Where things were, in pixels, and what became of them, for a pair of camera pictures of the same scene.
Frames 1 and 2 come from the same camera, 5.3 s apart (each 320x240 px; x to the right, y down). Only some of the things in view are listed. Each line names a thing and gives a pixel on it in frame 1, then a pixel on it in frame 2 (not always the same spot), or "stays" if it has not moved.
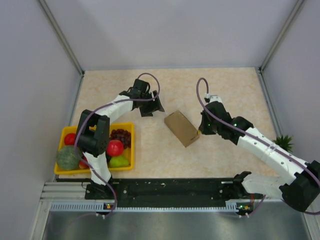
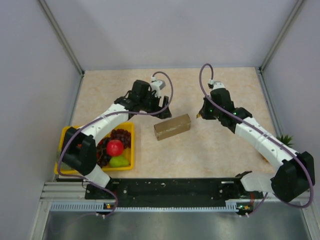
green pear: x=118 y=161 stays
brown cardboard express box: x=182 y=128 to x=172 y=127
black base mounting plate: x=172 y=193 stays
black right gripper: x=204 y=130 to x=204 y=112
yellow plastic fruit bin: x=128 y=153 stays
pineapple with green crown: x=285 y=142 stays
